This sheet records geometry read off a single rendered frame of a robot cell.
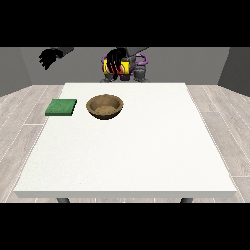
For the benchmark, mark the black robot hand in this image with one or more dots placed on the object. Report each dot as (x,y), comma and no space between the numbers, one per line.
(115,62)
(48,58)

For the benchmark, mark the yellow cup with melon print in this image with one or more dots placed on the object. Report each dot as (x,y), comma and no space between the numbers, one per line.
(125,67)

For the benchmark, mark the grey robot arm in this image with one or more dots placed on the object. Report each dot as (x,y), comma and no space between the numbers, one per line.
(66,50)
(135,50)

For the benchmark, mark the brown wooden bowl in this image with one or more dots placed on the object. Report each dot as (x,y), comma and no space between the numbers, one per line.
(104,106)

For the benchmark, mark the green square pad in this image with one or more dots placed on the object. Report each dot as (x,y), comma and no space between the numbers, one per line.
(61,107)

